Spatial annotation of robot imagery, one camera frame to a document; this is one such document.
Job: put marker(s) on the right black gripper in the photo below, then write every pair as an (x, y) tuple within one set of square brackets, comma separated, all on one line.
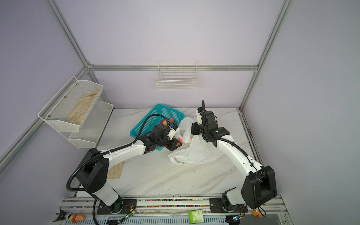
[(193, 131)]

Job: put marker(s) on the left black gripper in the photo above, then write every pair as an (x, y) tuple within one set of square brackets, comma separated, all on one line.
[(173, 146)]

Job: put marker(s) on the large fake strawberry back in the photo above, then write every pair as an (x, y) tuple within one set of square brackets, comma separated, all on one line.
[(164, 122)]

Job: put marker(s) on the white plastic bag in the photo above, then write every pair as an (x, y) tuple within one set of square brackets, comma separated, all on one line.
[(194, 150)]

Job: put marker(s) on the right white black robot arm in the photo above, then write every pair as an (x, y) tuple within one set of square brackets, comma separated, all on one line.
[(258, 181)]

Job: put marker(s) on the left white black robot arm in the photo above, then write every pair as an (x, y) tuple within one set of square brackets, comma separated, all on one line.
[(91, 174)]

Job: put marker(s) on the teal plastic basket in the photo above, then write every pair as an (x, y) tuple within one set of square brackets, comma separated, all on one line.
[(153, 121)]

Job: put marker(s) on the beige glove on table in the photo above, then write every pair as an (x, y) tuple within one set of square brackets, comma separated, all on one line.
[(115, 172)]

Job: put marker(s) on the green small box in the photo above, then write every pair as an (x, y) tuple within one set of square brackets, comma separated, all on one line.
[(195, 217)]

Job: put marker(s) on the lower white mesh shelf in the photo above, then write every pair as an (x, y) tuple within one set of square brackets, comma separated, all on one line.
[(93, 126)]

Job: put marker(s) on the white mesh shelf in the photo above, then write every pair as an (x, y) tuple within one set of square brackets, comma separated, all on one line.
[(58, 109), (93, 126)]

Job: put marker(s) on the beige glove in shelf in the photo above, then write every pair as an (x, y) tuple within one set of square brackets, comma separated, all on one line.
[(81, 109)]

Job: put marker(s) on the upper white mesh shelf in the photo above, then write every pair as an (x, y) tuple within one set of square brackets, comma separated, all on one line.
[(58, 109)]

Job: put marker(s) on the white wire wall basket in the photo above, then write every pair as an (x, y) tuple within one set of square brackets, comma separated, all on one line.
[(176, 75)]

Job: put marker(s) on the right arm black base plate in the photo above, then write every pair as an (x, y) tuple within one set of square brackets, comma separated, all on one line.
[(219, 206)]

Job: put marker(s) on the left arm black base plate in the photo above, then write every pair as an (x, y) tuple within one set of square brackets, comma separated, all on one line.
[(120, 208)]

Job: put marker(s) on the orange toy right rail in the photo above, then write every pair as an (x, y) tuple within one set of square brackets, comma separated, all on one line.
[(257, 213)]

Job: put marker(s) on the orange toy rail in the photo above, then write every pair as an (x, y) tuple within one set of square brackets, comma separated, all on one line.
[(257, 213), (77, 218)]

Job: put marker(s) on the aluminium mounting rail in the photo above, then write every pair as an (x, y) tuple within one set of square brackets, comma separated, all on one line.
[(145, 205)]

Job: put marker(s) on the orange toy left rail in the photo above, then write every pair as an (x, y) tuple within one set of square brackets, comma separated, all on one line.
[(77, 218)]

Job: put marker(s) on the black small object left rail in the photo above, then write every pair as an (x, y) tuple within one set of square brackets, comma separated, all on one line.
[(62, 216)]

